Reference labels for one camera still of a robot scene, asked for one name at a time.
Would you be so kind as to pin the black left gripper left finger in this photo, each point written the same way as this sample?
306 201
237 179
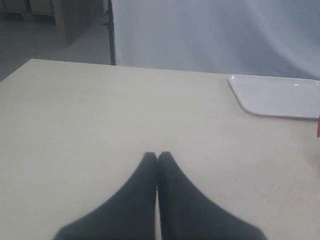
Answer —
128 215

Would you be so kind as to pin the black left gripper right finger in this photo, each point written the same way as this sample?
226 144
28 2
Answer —
187 214

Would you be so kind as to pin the red flag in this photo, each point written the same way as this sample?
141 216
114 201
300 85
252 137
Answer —
318 128

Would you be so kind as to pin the white rectangular plastic tray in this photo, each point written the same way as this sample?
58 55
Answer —
277 96

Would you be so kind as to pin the black backdrop stand pole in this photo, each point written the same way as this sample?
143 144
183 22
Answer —
110 28

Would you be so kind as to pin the white backdrop cloth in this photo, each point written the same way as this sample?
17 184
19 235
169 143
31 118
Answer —
278 38

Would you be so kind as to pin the wooden crate furniture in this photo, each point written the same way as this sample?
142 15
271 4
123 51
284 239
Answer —
72 17

